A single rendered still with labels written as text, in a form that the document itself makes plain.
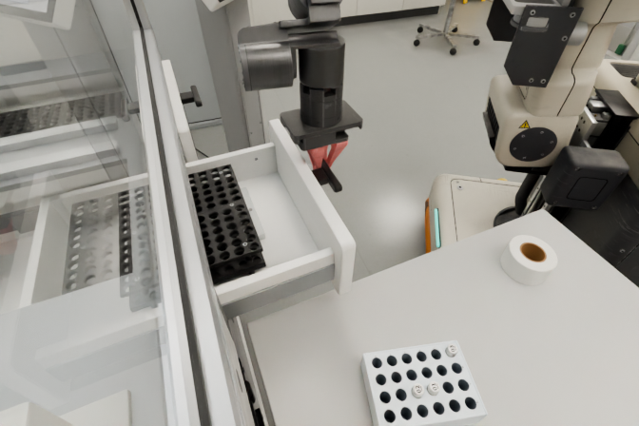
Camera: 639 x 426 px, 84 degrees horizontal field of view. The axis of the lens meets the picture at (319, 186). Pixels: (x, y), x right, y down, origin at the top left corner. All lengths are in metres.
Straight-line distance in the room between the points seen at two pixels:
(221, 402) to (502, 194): 1.39
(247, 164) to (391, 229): 1.14
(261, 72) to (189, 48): 1.73
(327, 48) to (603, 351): 0.54
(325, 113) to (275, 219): 0.19
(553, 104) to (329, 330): 0.71
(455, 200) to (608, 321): 0.87
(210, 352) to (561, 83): 0.87
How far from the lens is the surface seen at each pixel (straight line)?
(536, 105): 0.97
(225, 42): 1.37
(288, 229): 0.54
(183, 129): 0.62
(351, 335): 0.54
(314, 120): 0.47
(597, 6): 0.94
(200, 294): 0.32
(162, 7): 2.08
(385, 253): 1.57
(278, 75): 0.43
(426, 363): 0.50
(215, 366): 0.29
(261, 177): 0.63
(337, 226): 0.43
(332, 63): 0.44
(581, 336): 0.65
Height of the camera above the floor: 1.25
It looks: 43 degrees down
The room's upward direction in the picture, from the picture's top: straight up
